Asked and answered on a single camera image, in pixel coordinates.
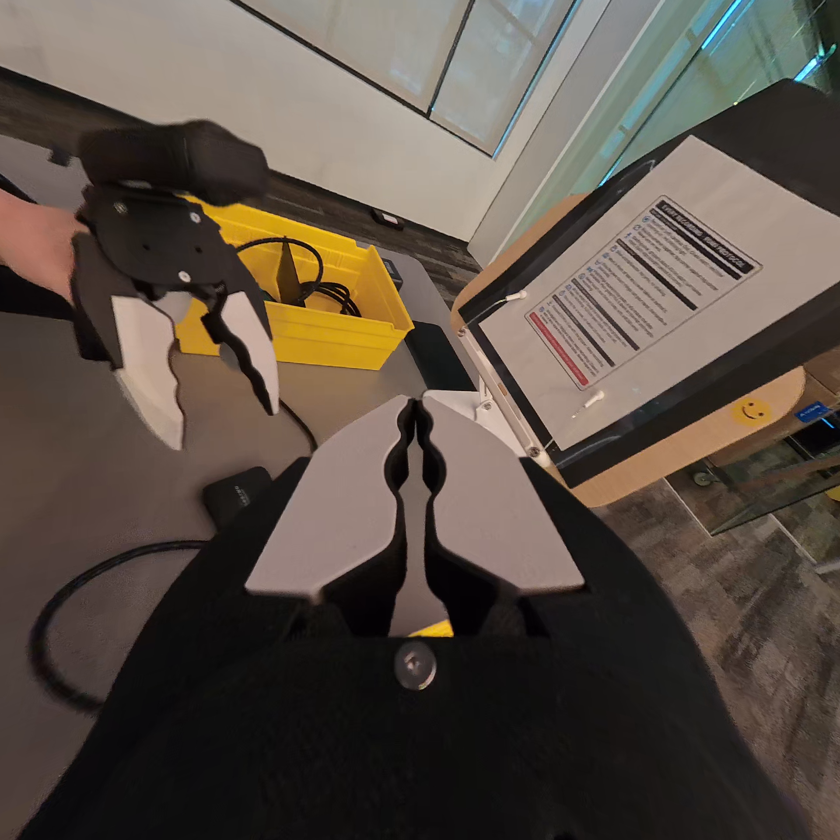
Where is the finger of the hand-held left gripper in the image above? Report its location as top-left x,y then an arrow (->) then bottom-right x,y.
202,282 -> 283,417
110,292 -> 187,452

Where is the white display stand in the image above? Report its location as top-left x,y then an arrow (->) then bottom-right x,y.
456,289 -> 608,468

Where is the person's left hand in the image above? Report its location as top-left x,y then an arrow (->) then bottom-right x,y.
0,192 -> 89,304

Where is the braided black hdmi cable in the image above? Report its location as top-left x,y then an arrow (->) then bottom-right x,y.
28,539 -> 212,715

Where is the instruction sheet in plastic sleeve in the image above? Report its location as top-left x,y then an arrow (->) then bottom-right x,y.
478,134 -> 840,454

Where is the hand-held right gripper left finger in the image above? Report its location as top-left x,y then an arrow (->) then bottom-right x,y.
245,395 -> 417,637

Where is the black bin divider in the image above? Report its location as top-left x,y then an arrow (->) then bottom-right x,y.
276,238 -> 301,304

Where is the large office window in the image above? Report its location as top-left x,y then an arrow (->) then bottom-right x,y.
230,0 -> 578,158

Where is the plain black cable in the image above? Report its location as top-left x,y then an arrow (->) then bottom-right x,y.
236,236 -> 362,319

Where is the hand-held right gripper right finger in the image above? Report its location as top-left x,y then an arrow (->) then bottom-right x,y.
419,389 -> 586,636

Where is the black hdmi adapter hub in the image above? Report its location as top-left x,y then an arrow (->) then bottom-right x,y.
202,402 -> 320,527

